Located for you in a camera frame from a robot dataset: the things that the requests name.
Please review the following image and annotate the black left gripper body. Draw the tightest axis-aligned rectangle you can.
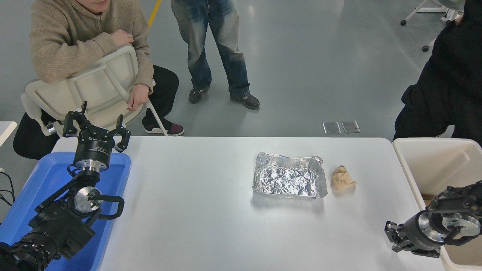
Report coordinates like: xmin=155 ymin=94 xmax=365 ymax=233
xmin=74 ymin=132 xmax=114 ymax=162

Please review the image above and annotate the person's left hand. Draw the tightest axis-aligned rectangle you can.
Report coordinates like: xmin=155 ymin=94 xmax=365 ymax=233
xmin=127 ymin=84 xmax=150 ymax=111

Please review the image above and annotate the crumpled tan paper ball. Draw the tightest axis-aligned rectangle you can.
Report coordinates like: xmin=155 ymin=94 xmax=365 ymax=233
xmin=331 ymin=164 xmax=357 ymax=190

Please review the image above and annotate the black cable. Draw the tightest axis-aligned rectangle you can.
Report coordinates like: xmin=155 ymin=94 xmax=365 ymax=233
xmin=0 ymin=167 xmax=15 ymax=207

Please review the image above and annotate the person's right hand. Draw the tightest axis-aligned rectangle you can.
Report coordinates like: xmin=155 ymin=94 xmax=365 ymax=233
xmin=110 ymin=29 xmax=134 ymax=47

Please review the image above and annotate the large pale plastic bin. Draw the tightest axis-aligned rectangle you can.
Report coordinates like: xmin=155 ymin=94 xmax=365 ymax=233
xmin=392 ymin=138 xmax=482 ymax=271

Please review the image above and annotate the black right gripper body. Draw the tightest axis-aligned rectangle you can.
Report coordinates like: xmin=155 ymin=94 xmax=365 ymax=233
xmin=398 ymin=214 xmax=433 ymax=252

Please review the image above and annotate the blue plastic tray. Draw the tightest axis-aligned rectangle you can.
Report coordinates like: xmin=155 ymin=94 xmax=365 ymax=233
xmin=0 ymin=152 xmax=131 ymax=271

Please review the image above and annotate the white wheeled stand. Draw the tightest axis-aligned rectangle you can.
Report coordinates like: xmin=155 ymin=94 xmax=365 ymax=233
xmin=400 ymin=0 xmax=464 ymax=52

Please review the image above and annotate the person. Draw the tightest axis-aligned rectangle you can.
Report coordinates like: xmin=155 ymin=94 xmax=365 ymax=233
xmin=392 ymin=0 xmax=482 ymax=147
xmin=12 ymin=0 xmax=185 ymax=160
xmin=171 ymin=0 xmax=260 ymax=110

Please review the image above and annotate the white plastic chair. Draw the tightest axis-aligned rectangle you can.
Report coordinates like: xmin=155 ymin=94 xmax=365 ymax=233
xmin=21 ymin=45 xmax=169 ymax=137

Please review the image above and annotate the silver foil tray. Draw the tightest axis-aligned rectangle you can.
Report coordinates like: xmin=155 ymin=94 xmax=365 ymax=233
xmin=252 ymin=152 xmax=328 ymax=199

